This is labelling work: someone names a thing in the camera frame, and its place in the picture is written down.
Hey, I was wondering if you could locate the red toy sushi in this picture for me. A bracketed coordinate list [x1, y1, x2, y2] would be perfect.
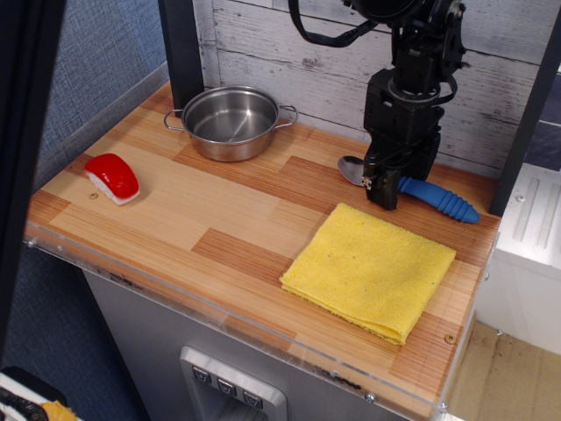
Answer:
[84, 153, 140, 205]

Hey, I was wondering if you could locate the stainless steel pot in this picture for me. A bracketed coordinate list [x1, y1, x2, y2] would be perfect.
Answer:
[163, 86, 299, 162]

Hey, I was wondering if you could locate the yellow object bottom corner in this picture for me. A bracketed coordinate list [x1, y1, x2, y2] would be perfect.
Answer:
[40, 401, 79, 421]

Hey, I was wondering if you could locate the blue handled metal scoop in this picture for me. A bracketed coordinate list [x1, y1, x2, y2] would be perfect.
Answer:
[337, 155, 479, 224]

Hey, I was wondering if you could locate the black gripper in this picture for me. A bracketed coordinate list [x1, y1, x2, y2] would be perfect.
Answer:
[363, 69, 444, 211]

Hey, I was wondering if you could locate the black right vertical post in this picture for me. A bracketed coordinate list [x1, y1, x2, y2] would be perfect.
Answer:
[488, 12, 560, 217]

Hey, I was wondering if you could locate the white ribbed cabinet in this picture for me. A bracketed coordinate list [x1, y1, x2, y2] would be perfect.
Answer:
[474, 164, 560, 353]

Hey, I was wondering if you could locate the silver button panel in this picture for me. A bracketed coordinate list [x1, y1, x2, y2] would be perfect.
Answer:
[180, 346, 288, 420]

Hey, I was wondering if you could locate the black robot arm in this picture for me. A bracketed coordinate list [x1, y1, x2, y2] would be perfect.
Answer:
[352, 1, 465, 210]

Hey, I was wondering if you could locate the black left vertical post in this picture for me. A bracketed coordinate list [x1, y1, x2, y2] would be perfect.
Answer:
[158, 0, 204, 111]

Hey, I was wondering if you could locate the yellow folded towel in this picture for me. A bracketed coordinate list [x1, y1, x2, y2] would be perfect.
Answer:
[280, 203, 456, 346]

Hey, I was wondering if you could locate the black vertical post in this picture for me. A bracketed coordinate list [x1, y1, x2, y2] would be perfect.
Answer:
[488, 12, 560, 217]
[158, 0, 204, 111]

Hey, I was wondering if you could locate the clear acrylic edge guard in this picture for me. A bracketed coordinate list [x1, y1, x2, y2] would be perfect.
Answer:
[24, 222, 449, 420]

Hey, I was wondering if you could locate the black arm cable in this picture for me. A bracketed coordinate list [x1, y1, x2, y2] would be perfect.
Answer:
[287, 0, 380, 48]

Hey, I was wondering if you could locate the grey metal cabinet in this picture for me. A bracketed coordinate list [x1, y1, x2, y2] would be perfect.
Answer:
[85, 273, 398, 420]

